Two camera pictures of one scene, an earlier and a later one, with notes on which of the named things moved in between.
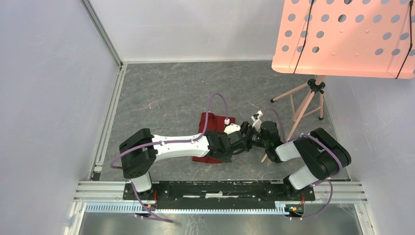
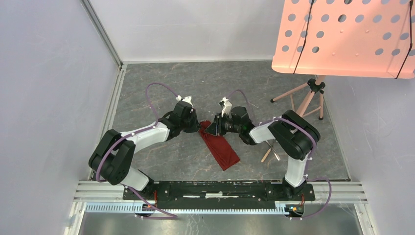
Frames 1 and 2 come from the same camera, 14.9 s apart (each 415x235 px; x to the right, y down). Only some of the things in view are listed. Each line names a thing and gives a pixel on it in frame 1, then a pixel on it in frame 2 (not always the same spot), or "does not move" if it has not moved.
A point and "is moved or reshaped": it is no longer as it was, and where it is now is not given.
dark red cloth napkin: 215,123 is moved or reshaped
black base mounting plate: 254,191 does not move
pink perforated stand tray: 366,38 does not move
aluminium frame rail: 97,24 does not move
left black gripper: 227,158 -> 195,127
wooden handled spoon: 264,157 does not move
